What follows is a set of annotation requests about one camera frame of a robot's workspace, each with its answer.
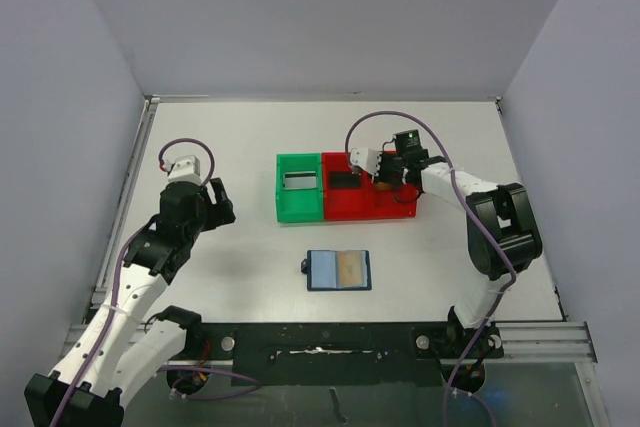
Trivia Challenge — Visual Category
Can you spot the aluminium rail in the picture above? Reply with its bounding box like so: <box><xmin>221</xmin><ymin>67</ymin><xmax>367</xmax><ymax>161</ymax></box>
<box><xmin>495</xmin><ymin>321</ymin><xmax>597</xmax><ymax>364</ymax></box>
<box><xmin>61</xmin><ymin>323</ymin><xmax>102</xmax><ymax>357</ymax></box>

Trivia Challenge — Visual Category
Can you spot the aluminium rail left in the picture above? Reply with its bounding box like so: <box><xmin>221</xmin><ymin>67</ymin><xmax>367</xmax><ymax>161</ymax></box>
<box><xmin>61</xmin><ymin>323</ymin><xmax>102</xmax><ymax>357</ymax></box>

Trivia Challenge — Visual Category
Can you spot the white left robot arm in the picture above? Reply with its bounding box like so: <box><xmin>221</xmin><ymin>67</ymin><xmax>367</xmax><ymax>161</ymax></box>
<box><xmin>24</xmin><ymin>178</ymin><xmax>236</xmax><ymax>426</ymax></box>

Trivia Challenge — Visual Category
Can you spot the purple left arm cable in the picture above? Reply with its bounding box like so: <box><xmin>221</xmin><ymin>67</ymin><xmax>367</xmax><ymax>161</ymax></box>
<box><xmin>47</xmin><ymin>137</ymin><xmax>264</xmax><ymax>426</ymax></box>

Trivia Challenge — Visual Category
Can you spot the black card in red bin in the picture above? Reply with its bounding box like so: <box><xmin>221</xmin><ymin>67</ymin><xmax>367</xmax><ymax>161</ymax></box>
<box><xmin>328</xmin><ymin>171</ymin><xmax>361</xmax><ymax>190</ymax></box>

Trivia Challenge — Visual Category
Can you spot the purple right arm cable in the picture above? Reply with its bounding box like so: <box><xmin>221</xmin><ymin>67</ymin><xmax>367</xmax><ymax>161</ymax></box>
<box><xmin>344</xmin><ymin>109</ymin><xmax>519</xmax><ymax>427</ymax></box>

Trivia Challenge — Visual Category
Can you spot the red plastic bin middle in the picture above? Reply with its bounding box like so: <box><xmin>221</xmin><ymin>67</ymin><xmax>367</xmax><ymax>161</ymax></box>
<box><xmin>321</xmin><ymin>152</ymin><xmax>372</xmax><ymax>221</ymax></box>

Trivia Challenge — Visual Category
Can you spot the blue leather card holder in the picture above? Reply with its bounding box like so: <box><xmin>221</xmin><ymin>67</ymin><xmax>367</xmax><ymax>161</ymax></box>
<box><xmin>300</xmin><ymin>250</ymin><xmax>372</xmax><ymax>292</ymax></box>

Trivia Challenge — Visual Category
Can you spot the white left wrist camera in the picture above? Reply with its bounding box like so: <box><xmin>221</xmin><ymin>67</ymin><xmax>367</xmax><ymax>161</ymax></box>
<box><xmin>167</xmin><ymin>155</ymin><xmax>201</xmax><ymax>185</ymax></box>

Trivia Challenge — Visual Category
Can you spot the silver card in green bin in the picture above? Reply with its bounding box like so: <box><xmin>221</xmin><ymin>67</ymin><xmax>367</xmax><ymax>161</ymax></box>
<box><xmin>282</xmin><ymin>171</ymin><xmax>318</xmax><ymax>190</ymax></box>

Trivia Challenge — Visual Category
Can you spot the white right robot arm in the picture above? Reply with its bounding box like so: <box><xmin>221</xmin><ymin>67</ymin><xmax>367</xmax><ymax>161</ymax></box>
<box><xmin>349</xmin><ymin>130</ymin><xmax>543</xmax><ymax>356</ymax></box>

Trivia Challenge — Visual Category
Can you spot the red plastic bin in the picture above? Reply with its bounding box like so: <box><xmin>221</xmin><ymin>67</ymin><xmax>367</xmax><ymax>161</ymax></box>
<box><xmin>321</xmin><ymin>152</ymin><xmax>372</xmax><ymax>221</ymax></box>
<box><xmin>368</xmin><ymin>183</ymin><xmax>420</xmax><ymax>219</ymax></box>

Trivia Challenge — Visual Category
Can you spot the red plastic bin right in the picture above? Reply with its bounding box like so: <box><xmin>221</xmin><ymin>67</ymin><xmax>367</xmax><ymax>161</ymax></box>
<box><xmin>368</xmin><ymin>183</ymin><xmax>420</xmax><ymax>219</ymax></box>

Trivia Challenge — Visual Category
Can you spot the green plastic bin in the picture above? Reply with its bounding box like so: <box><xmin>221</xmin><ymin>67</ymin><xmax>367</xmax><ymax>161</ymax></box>
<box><xmin>275</xmin><ymin>153</ymin><xmax>324</xmax><ymax>223</ymax></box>

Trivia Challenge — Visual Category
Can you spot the aluminium rail right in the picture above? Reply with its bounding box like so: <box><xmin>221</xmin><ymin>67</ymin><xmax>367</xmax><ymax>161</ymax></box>
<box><xmin>495</xmin><ymin>321</ymin><xmax>597</xmax><ymax>364</ymax></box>

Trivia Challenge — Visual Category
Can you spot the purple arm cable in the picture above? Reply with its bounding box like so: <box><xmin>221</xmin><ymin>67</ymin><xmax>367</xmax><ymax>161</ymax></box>
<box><xmin>47</xmin><ymin>137</ymin><xmax>264</xmax><ymax>426</ymax></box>
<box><xmin>344</xmin><ymin>109</ymin><xmax>519</xmax><ymax>427</ymax></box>

